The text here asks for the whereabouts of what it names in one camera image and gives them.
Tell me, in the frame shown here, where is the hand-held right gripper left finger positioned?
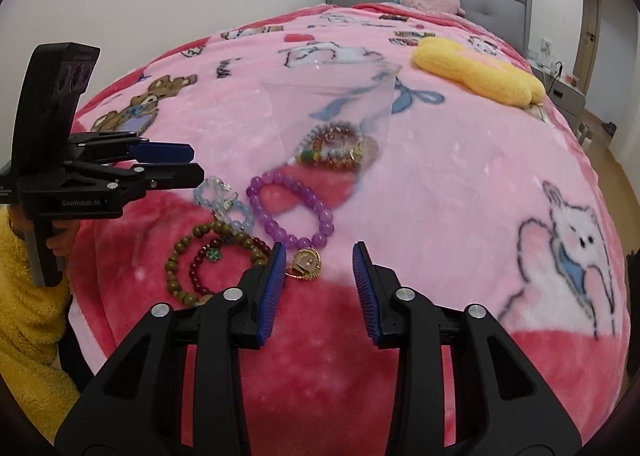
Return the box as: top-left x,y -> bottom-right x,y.
54,242 -> 288,456

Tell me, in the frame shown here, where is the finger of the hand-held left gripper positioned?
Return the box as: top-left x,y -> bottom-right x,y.
64,162 -> 206,203
69,131 -> 196,164

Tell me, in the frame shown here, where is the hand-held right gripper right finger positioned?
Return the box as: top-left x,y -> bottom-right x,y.
351,241 -> 584,456

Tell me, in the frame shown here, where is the person's left forearm yellow sleeve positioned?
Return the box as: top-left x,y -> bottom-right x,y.
0,208 -> 82,443

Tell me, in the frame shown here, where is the person's left hand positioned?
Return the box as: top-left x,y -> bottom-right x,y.
46,220 -> 77,260

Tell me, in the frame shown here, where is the gold pendant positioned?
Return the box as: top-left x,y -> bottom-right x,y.
284,248 -> 324,282

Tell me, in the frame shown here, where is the pink printed blanket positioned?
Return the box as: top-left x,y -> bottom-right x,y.
69,0 -> 629,456

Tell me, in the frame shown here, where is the clear plastic bag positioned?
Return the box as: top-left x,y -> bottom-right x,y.
261,62 -> 404,187

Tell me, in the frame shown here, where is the yellow plush pillow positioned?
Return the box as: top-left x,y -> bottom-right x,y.
410,37 -> 546,109

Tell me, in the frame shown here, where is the white nightstand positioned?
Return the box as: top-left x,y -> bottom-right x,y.
529,62 -> 589,138

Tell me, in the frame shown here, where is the wooden door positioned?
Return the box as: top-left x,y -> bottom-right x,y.
574,0 -> 604,83

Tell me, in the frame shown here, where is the light blue bead bracelet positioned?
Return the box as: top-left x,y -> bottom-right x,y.
193,176 -> 255,232

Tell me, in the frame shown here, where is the purple bead bracelet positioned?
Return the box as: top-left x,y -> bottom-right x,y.
246,171 -> 334,251

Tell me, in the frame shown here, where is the dark red bracelet green clover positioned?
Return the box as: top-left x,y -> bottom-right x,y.
188,236 -> 237,300

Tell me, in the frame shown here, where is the olive green bead bracelet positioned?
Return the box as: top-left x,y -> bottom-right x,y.
165,220 -> 274,308

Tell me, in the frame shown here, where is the amber bead bracelet gold charm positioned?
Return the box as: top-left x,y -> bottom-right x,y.
320,135 -> 382,173

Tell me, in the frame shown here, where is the pale multicolour bead bracelet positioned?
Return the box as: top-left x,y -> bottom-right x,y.
294,120 -> 367,166

